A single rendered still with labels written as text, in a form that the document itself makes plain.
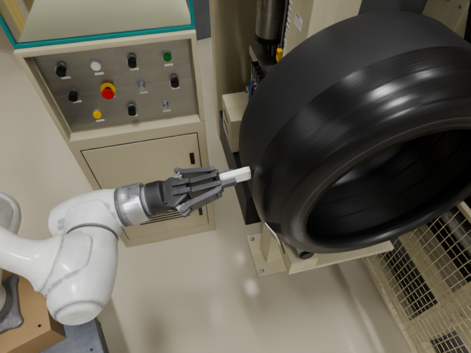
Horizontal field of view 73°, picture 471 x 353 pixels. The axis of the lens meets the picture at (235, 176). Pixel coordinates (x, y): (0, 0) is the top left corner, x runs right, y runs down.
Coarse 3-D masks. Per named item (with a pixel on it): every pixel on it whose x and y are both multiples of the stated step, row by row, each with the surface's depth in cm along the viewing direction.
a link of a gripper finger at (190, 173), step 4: (176, 168) 74; (180, 168) 74; (192, 168) 74; (196, 168) 74; (200, 168) 74; (204, 168) 73; (208, 168) 73; (212, 168) 73; (176, 172) 74; (180, 172) 74; (184, 172) 73; (188, 172) 73; (192, 172) 73; (196, 172) 73; (200, 172) 73; (204, 172) 73; (208, 172) 75; (184, 176) 75; (188, 176) 75; (192, 176) 75; (196, 176) 75
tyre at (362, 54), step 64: (320, 64) 60; (384, 64) 53; (448, 64) 52; (256, 128) 69; (320, 128) 55; (384, 128) 52; (448, 128) 55; (256, 192) 70; (320, 192) 61; (384, 192) 101; (448, 192) 86
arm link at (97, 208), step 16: (96, 192) 69; (112, 192) 69; (64, 208) 67; (80, 208) 66; (96, 208) 65; (112, 208) 67; (48, 224) 67; (64, 224) 65; (80, 224) 62; (96, 224) 63; (112, 224) 66
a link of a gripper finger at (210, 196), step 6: (210, 192) 69; (216, 192) 69; (198, 198) 68; (204, 198) 68; (210, 198) 69; (216, 198) 70; (186, 204) 68; (192, 204) 68; (198, 204) 69; (204, 204) 70; (180, 210) 67; (186, 210) 68; (192, 210) 69; (186, 216) 69
